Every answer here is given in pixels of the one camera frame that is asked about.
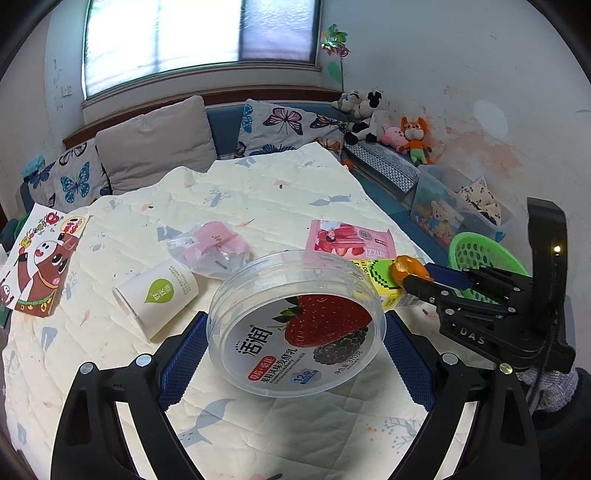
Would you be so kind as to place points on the green plastic mesh basket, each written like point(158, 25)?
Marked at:
point(466, 240)

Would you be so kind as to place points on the person's right forearm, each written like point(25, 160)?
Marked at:
point(549, 387)

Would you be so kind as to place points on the teal cloth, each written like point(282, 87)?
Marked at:
point(33, 167)

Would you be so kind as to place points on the white paper cup green leaf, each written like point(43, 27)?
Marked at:
point(157, 295)

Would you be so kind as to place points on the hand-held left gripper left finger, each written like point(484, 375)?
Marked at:
point(184, 360)

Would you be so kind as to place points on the grey patterned cushion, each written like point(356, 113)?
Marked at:
point(383, 164)

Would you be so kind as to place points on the small teddy bear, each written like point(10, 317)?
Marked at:
point(443, 217)

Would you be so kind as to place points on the large strawberry label yogurt tub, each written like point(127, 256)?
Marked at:
point(295, 332)

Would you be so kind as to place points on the pink plush toy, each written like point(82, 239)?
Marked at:
point(392, 136)

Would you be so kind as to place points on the butterfly print pillow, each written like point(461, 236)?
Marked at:
point(74, 177)
point(286, 122)

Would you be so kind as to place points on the pink item in clear bag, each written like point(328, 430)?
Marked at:
point(207, 244)

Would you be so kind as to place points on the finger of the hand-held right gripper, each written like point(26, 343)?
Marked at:
point(448, 274)
point(429, 293)

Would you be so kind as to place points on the beige pillow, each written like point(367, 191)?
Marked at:
point(157, 143)

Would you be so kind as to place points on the green yellow drink carton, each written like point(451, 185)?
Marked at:
point(378, 281)

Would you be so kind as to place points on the colourful pinwheel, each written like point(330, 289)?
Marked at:
point(334, 46)

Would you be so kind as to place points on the small orange toy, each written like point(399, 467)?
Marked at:
point(347, 165)

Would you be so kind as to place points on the clear plastic storage box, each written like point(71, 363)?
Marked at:
point(461, 184)

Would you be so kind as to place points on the blue sofa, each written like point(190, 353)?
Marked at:
point(224, 124)

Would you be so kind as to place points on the white wall switch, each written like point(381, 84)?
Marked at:
point(67, 90)

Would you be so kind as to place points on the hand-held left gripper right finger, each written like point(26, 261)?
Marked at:
point(408, 364)

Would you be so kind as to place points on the orange fox plush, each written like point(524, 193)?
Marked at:
point(415, 138)

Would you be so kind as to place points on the pink snack wrapper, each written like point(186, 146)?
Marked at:
point(341, 237)

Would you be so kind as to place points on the orange peel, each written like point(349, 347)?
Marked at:
point(408, 267)

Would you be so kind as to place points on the black white cow plush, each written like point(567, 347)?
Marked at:
point(364, 113)

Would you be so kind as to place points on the window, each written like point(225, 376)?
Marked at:
point(198, 37)

